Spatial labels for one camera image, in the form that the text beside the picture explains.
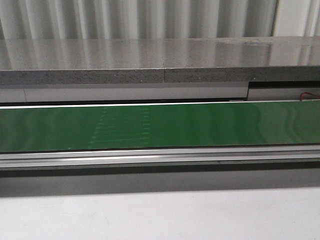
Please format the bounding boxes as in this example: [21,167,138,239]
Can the white pleated curtain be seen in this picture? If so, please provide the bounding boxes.
[0,0,320,40]

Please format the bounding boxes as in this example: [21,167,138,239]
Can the green conveyor belt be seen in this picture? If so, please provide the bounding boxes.
[0,100,320,153]

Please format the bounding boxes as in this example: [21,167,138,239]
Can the grey granite slab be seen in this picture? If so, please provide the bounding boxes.
[0,36,320,86]

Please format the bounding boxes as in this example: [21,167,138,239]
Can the red and black wires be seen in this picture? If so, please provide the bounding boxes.
[299,91,320,102]

